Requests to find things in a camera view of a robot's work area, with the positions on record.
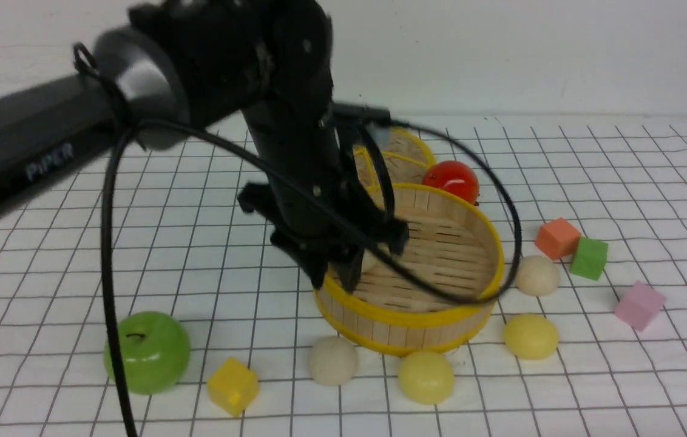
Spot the white bun front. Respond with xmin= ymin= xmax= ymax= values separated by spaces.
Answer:
xmin=308 ymin=336 xmax=359 ymax=387

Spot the green foam cube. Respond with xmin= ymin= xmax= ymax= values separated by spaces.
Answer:
xmin=569 ymin=236 xmax=608 ymax=280

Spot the bamboo steamer tray yellow rim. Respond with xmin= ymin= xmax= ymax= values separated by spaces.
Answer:
xmin=314 ymin=183 xmax=505 ymax=356

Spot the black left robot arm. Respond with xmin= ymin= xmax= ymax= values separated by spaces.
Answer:
xmin=0 ymin=1 xmax=408 ymax=291

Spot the green apple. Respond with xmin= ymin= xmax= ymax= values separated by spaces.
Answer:
xmin=118 ymin=311 xmax=191 ymax=396

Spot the pink foam cube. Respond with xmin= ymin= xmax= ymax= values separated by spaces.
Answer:
xmin=614 ymin=280 xmax=666 ymax=332

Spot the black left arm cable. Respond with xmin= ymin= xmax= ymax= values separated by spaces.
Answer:
xmin=72 ymin=42 xmax=523 ymax=437

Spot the woven bamboo steamer lid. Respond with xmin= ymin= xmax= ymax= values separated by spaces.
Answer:
xmin=353 ymin=127 xmax=437 ymax=188

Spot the yellow bun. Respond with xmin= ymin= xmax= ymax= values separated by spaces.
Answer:
xmin=398 ymin=350 xmax=455 ymax=405
xmin=503 ymin=313 xmax=560 ymax=361

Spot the white bun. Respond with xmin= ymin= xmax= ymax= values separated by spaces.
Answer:
xmin=360 ymin=242 xmax=393 ymax=274
xmin=515 ymin=256 xmax=560 ymax=297
xmin=308 ymin=336 xmax=359 ymax=387

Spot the yellow bun front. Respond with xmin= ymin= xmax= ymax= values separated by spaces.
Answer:
xmin=398 ymin=350 xmax=455 ymax=405

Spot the yellow foam cube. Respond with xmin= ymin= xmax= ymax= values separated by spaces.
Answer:
xmin=206 ymin=357 xmax=260 ymax=418

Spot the orange foam cube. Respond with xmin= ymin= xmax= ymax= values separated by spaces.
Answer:
xmin=535 ymin=217 xmax=581 ymax=261

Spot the red tomato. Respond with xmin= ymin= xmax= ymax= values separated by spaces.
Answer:
xmin=422 ymin=160 xmax=480 ymax=206

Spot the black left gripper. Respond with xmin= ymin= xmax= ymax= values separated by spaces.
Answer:
xmin=238 ymin=101 xmax=409 ymax=295

